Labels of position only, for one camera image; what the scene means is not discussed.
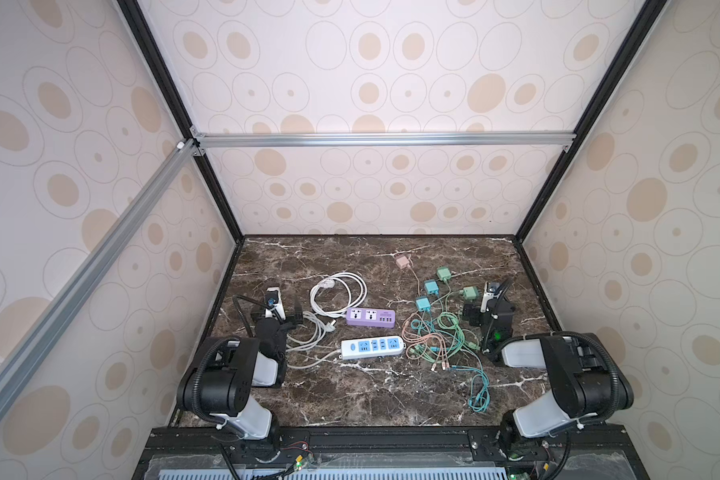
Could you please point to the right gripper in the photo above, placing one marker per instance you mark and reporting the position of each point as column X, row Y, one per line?
column 492, row 310

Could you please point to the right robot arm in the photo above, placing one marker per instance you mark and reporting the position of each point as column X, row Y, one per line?
column 587, row 387

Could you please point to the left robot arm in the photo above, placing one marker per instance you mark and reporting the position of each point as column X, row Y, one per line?
column 217, row 384

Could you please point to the light green charger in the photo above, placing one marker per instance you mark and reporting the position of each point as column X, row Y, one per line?
column 470, row 293

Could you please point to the blue teal charger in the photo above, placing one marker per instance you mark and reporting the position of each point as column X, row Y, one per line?
column 431, row 287

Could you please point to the white blue power strip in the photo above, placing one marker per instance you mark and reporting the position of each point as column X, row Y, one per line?
column 357, row 349

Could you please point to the purple power strip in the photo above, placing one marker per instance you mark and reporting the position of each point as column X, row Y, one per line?
column 370, row 317

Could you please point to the pink charger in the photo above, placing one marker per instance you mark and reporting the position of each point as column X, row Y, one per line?
column 403, row 261

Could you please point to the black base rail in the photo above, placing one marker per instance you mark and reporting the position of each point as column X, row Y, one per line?
column 596, row 452

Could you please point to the horizontal aluminium rail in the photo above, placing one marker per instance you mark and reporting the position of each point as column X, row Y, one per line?
column 400, row 139

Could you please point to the left aluminium rail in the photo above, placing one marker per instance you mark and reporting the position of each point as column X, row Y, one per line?
column 23, row 362

